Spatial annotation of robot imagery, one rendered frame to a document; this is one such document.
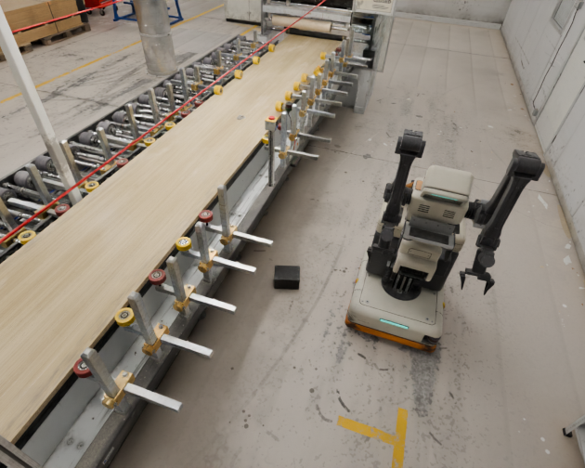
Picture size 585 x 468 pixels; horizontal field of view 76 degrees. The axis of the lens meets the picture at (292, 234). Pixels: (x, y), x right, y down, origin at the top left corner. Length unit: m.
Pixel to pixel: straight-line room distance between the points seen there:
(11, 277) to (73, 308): 0.41
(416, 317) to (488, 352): 0.64
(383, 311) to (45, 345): 1.88
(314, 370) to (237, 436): 0.62
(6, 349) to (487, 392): 2.63
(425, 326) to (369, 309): 0.37
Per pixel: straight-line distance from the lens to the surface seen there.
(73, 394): 1.89
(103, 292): 1.97
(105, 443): 1.82
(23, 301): 2.10
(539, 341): 3.32
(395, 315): 2.61
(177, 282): 1.79
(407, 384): 2.70
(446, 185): 1.89
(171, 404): 1.64
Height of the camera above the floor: 2.31
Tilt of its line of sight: 43 degrees down
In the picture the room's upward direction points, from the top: 3 degrees clockwise
